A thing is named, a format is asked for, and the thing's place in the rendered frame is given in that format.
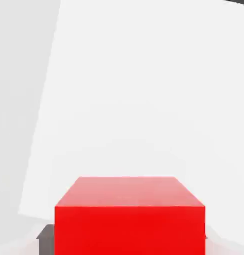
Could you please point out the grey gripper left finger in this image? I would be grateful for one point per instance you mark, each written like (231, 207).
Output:
(47, 241)

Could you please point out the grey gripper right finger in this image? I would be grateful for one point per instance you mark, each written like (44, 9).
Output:
(210, 248)

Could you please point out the small red cube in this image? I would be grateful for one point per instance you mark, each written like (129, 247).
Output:
(129, 229)

